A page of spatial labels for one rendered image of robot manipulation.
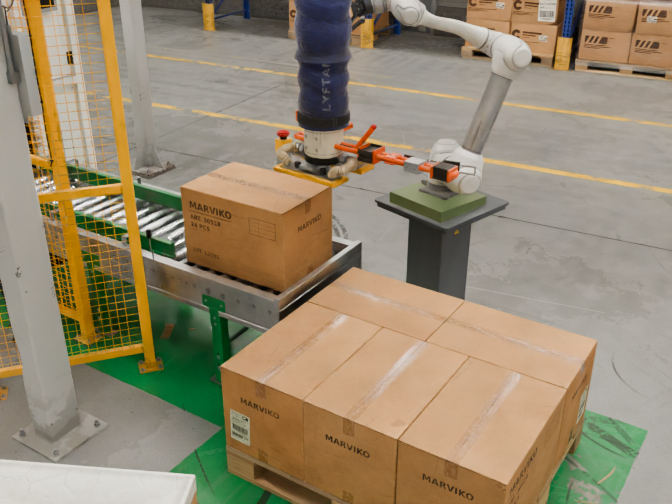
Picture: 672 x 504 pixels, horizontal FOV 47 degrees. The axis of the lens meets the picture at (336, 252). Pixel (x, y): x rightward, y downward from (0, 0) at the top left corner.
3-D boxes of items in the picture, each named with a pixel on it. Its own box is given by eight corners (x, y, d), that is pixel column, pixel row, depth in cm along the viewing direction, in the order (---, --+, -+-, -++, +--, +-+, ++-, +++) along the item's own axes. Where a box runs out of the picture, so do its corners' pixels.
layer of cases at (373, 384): (226, 444, 322) (219, 365, 304) (352, 335, 397) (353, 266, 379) (495, 573, 264) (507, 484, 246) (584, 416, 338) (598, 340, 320)
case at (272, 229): (187, 261, 383) (179, 186, 365) (238, 232, 413) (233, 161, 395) (285, 293, 354) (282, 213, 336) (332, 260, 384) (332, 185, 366)
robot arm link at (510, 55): (460, 188, 388) (478, 204, 369) (432, 181, 382) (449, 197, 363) (523, 39, 362) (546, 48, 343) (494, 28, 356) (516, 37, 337)
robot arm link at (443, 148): (451, 174, 404) (455, 134, 395) (465, 186, 389) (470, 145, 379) (422, 176, 400) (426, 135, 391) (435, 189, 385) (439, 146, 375)
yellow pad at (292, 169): (273, 170, 338) (272, 159, 336) (287, 164, 346) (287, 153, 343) (334, 188, 320) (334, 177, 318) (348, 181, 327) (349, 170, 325)
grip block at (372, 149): (355, 161, 320) (356, 147, 318) (369, 154, 327) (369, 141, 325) (372, 165, 316) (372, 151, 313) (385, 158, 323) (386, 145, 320)
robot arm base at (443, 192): (433, 180, 412) (434, 170, 409) (467, 191, 398) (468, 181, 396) (411, 188, 400) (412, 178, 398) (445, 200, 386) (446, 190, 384)
